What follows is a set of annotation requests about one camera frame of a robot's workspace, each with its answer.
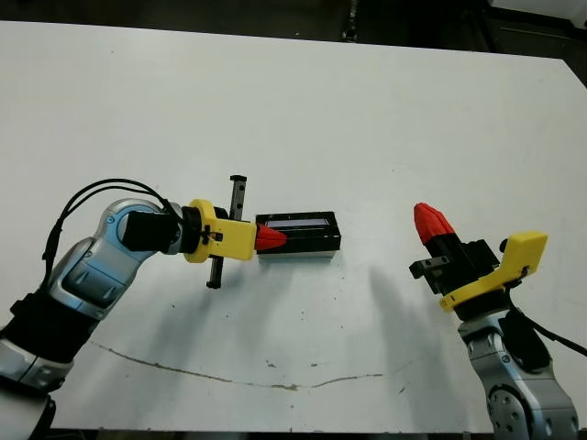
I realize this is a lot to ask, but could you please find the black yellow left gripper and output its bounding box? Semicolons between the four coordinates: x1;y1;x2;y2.
182;173;288;290

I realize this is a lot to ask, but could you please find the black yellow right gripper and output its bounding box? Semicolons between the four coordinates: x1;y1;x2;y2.
409;202;549;323

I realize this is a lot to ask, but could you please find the black camera box lid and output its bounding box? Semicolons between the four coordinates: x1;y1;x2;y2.
255;211;344;254

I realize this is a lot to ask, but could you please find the black floor stand leg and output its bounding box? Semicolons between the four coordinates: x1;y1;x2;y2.
342;0;362;41

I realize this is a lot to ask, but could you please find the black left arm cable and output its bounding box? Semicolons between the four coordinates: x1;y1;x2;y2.
41;178;184;281

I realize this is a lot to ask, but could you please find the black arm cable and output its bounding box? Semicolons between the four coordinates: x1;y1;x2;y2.
41;178;184;281
506;283;587;357

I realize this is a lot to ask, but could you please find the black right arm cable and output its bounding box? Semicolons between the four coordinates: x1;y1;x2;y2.
506;283;587;357

